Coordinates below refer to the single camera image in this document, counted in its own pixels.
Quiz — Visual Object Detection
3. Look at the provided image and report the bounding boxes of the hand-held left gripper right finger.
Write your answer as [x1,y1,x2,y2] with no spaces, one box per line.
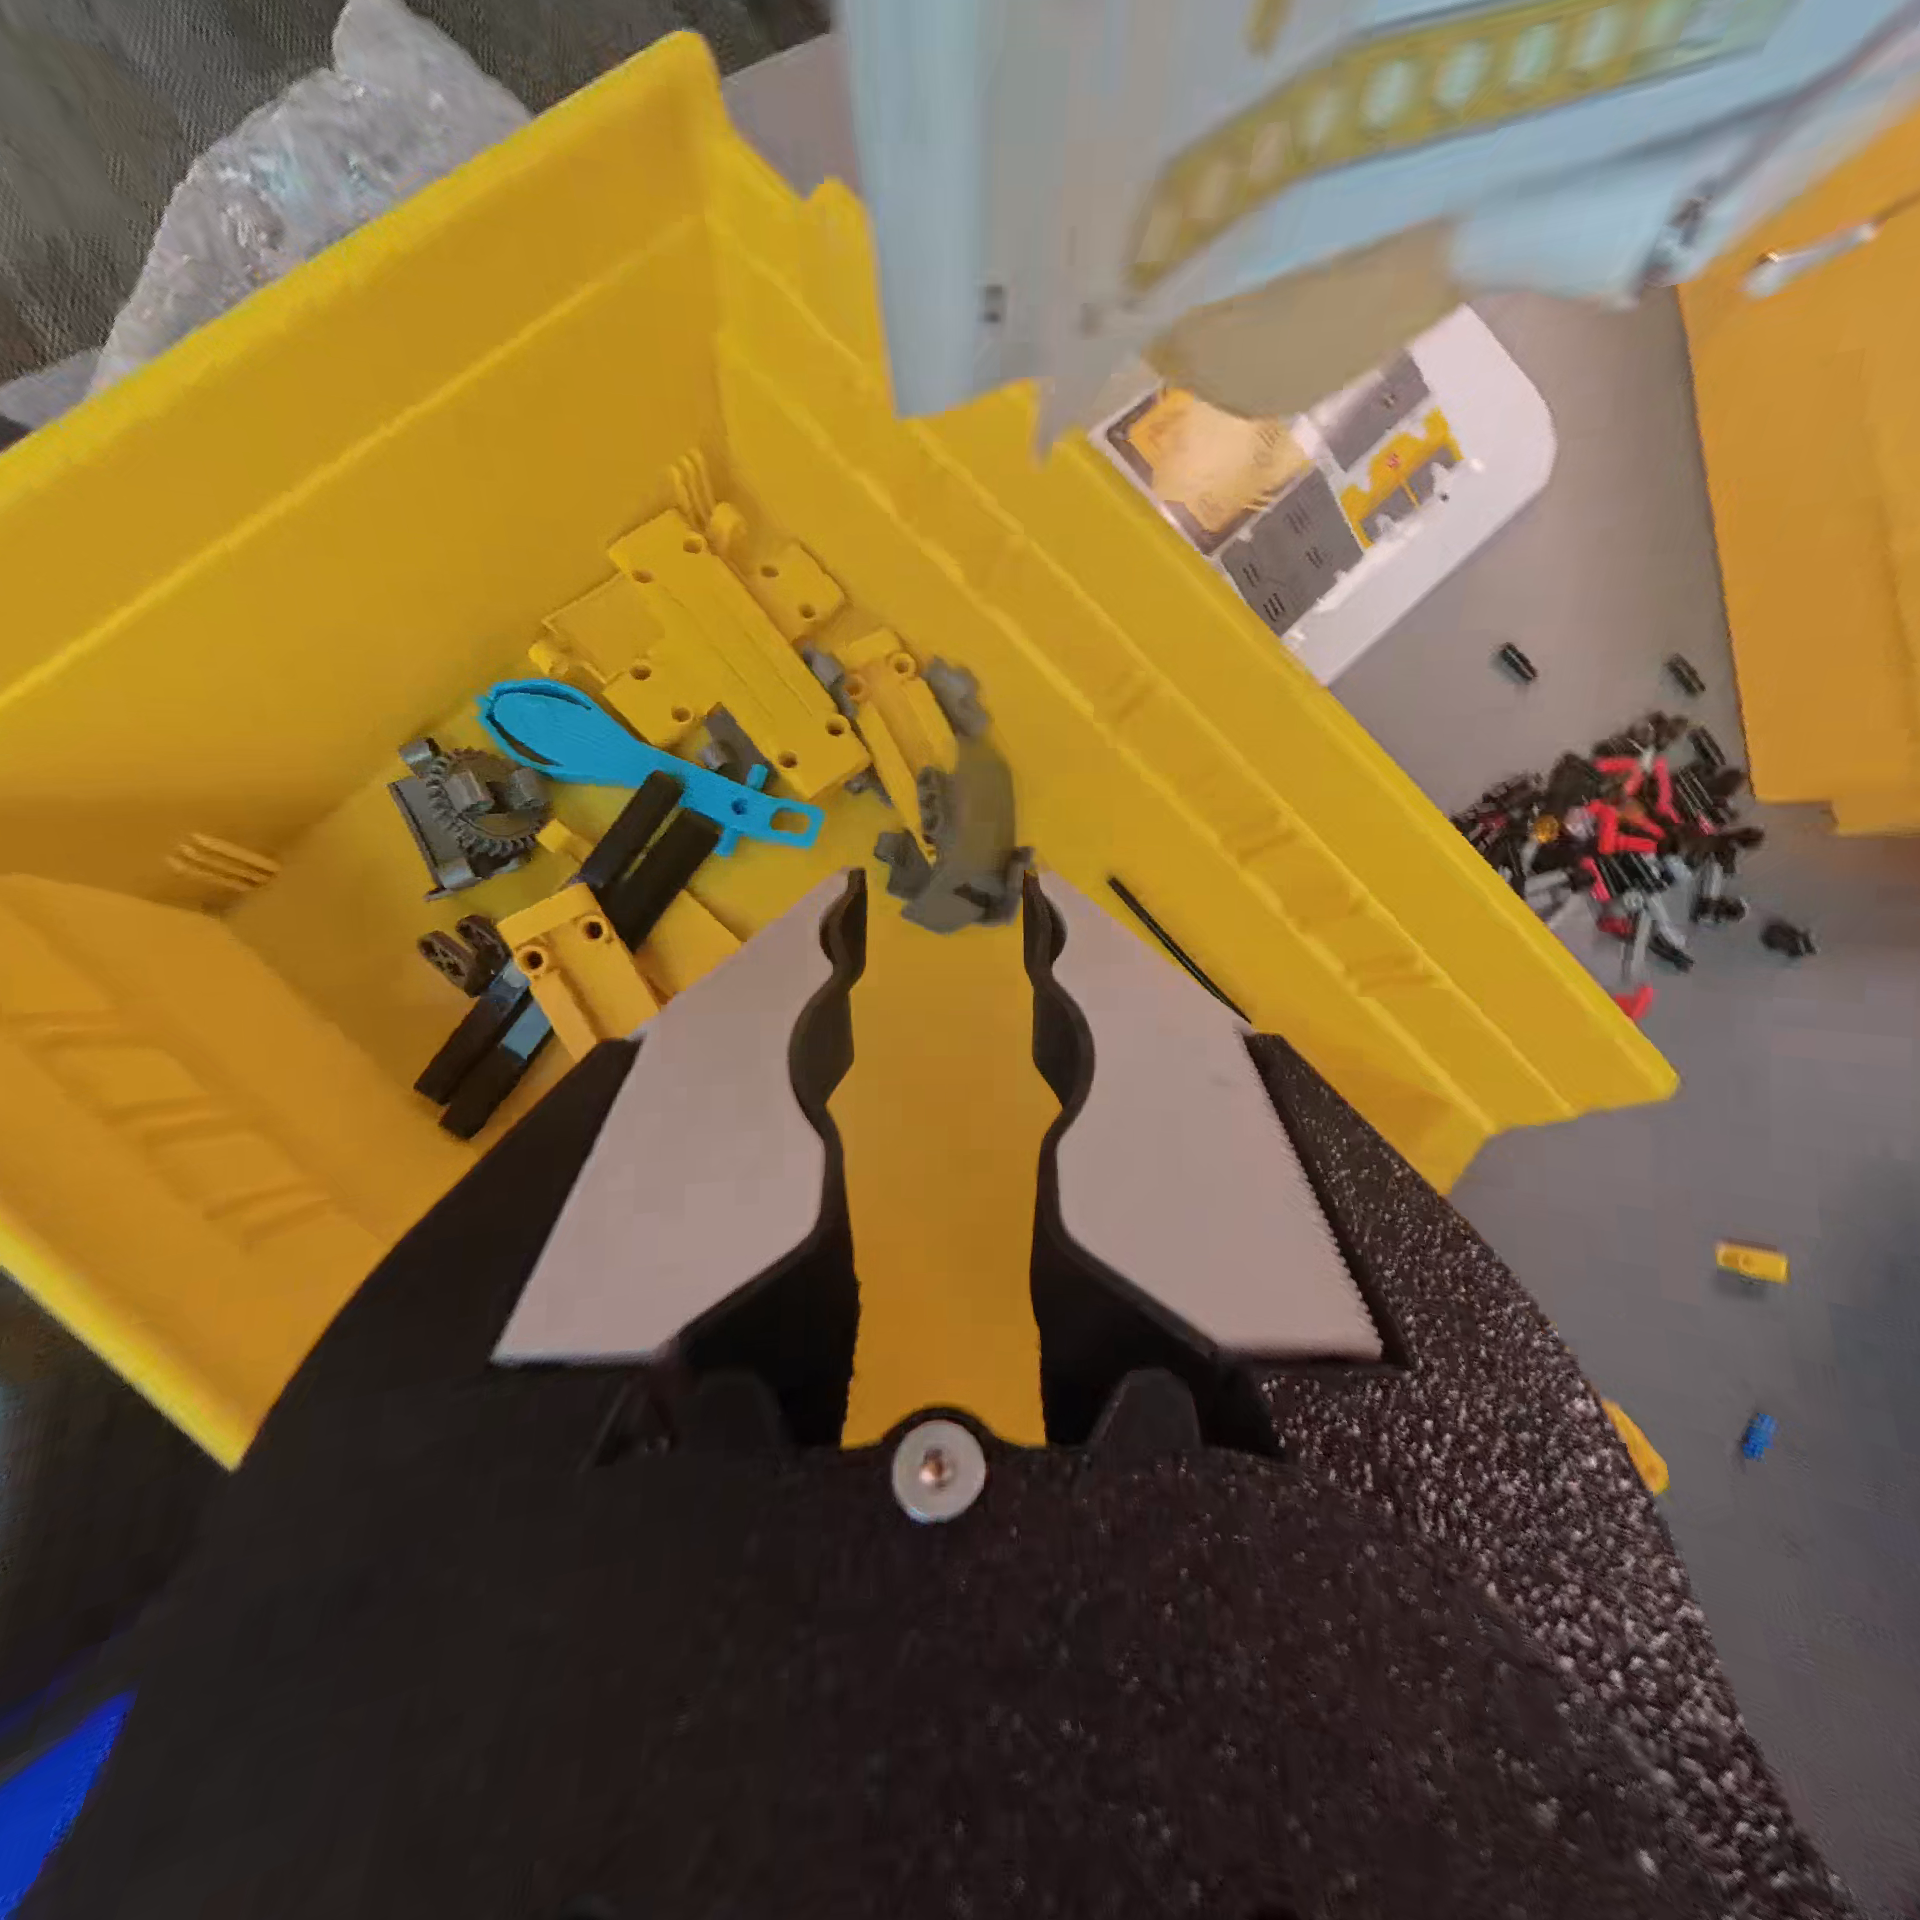
[1020,872,1385,1448]

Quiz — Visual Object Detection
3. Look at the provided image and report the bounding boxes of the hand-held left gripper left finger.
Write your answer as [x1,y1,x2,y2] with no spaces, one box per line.
[490,871,875,1448]

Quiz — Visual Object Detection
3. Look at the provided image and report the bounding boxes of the lego gear parts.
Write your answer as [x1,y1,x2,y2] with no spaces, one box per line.
[398,510,1039,1144]

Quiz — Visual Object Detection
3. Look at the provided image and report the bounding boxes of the yellow storage bin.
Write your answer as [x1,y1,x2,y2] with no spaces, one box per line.
[0,32,1681,1467]
[1676,103,1920,839]

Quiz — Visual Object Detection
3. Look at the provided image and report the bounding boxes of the blue storage bin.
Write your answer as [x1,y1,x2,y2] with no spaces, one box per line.
[0,1686,141,1910]

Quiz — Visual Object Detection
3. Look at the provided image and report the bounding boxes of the small yellow lego piece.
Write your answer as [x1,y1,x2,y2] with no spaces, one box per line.
[1597,1396,1670,1500]

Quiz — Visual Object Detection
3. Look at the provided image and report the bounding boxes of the pile of lego pins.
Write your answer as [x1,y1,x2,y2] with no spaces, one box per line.
[1446,641,1820,1027]

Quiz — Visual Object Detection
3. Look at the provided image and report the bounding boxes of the lego instruction booklet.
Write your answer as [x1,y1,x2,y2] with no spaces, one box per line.
[1102,350,1467,640]

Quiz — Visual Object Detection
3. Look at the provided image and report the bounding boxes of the bubble wrap sheet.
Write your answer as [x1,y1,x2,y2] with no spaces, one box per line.
[0,0,537,437]

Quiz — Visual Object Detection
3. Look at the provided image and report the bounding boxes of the open instruction manual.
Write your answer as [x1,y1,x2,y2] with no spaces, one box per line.
[830,0,1920,318]

